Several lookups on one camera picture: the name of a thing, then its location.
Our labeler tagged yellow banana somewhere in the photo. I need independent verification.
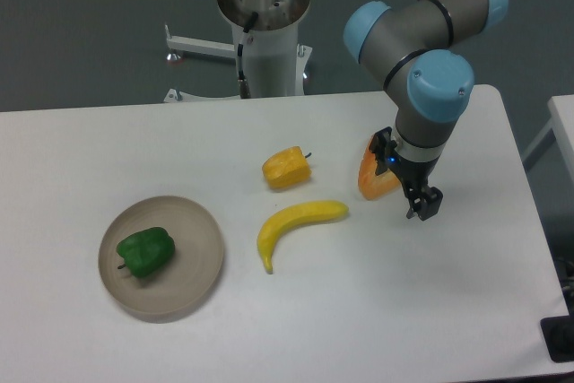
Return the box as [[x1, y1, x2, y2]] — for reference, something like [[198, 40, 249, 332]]
[[257, 200, 349, 274]]

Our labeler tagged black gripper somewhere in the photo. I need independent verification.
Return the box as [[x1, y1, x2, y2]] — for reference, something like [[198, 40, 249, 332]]
[[369, 127, 443, 221]]

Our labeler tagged beige round plate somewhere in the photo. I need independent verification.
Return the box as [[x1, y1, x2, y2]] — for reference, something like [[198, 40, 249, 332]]
[[98, 196, 225, 323]]

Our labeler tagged yellow bell pepper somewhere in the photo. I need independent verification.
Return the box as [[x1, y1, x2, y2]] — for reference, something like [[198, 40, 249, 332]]
[[262, 146, 312, 190]]

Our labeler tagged black device at edge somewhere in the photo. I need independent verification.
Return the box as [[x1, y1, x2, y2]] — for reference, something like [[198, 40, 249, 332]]
[[540, 316, 573, 363]]

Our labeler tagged white side table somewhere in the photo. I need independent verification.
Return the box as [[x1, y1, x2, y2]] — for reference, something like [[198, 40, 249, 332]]
[[521, 94, 574, 178]]

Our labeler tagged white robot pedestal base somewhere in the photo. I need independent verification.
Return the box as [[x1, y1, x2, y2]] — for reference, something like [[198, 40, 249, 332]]
[[165, 0, 312, 99]]

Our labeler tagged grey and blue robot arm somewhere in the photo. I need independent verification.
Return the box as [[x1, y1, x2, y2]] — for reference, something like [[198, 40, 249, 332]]
[[217, 0, 509, 220]]

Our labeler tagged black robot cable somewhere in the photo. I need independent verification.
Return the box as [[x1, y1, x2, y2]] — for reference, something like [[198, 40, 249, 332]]
[[236, 10, 258, 100]]

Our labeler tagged green bell pepper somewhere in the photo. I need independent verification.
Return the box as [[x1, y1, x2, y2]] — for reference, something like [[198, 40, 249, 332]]
[[116, 227, 175, 278]]

